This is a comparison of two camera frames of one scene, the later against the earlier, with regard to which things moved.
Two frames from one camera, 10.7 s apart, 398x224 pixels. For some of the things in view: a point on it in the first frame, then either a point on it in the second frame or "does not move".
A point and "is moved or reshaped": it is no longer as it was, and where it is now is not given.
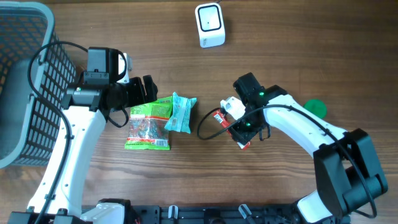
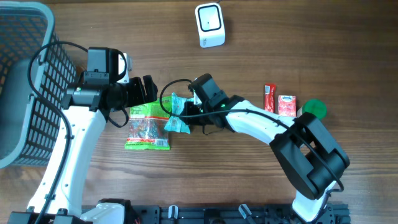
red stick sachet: [224, 122] is moved or reshaped
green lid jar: [317, 106] does not move
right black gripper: [242, 134] -> [190, 109]
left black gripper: [139, 97] does not move
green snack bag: [147, 121] does not move
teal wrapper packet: [180, 118] does not move
